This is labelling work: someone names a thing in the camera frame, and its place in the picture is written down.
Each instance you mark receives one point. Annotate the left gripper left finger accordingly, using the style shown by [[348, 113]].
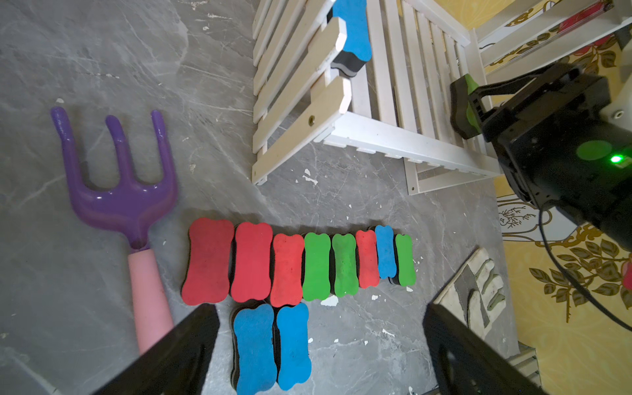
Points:
[[177, 364]]

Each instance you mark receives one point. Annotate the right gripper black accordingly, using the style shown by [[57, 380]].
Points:
[[558, 133]]

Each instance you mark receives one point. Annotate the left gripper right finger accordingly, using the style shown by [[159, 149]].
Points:
[[463, 363]]

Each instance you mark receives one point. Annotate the green eraser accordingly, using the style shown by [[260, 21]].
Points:
[[316, 284], [346, 279], [462, 117], [406, 271]]

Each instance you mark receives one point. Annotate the blue eraser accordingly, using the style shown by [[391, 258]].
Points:
[[357, 49], [255, 369], [385, 248], [295, 365]]

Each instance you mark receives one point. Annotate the red eraser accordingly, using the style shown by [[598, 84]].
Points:
[[288, 258], [368, 259], [207, 278], [252, 262]]

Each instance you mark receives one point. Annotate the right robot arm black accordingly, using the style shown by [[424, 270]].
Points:
[[552, 145]]

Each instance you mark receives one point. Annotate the white two-tier slatted shelf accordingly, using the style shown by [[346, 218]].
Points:
[[398, 104]]

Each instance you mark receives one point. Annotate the grey work glove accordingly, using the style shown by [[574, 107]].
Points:
[[475, 293]]

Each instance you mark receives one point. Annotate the purple garden fork pink handle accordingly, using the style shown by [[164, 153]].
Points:
[[130, 208]]

